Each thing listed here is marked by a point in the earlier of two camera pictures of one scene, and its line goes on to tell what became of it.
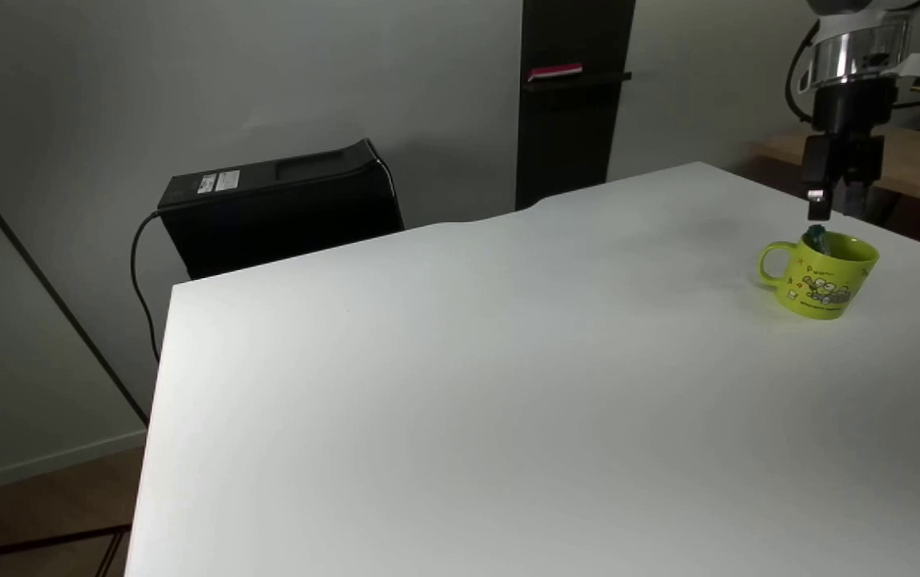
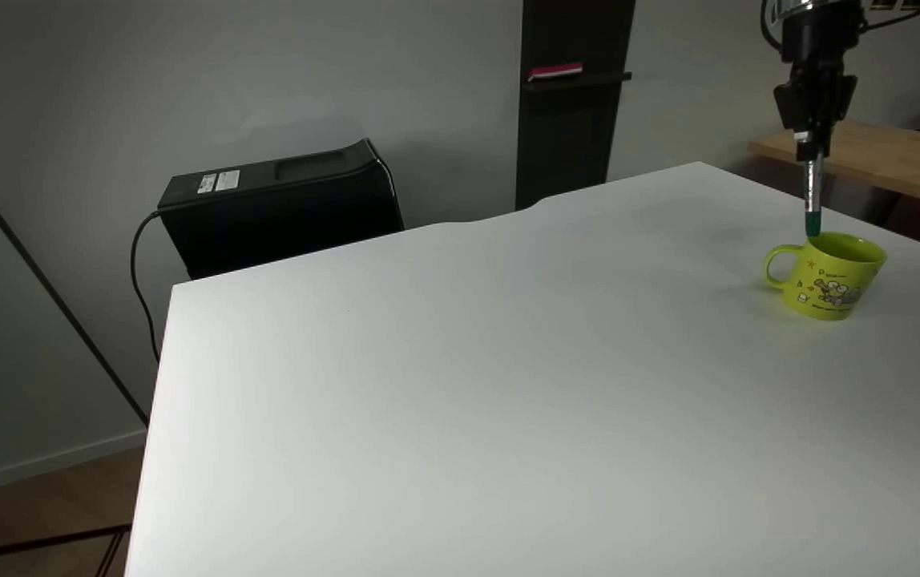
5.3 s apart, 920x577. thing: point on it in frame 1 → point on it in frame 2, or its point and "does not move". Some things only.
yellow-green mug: [815, 276] does not move
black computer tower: [279, 207] does not move
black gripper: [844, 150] → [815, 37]
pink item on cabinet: [555, 71] does not move
